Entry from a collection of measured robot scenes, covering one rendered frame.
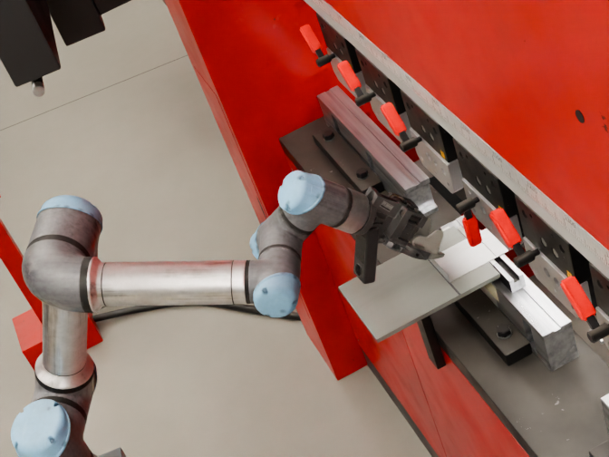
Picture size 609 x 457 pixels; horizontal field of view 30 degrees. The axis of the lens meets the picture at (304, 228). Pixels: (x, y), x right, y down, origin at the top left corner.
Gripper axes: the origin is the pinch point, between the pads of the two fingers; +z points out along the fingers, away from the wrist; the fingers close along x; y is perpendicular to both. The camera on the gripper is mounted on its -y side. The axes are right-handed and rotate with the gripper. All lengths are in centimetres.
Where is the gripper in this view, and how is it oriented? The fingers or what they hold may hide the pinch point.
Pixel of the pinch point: (433, 253)
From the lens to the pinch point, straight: 215.0
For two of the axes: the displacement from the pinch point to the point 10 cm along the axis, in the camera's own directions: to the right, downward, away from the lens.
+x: -3.7, -5.0, 7.8
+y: 4.9, -8.2, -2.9
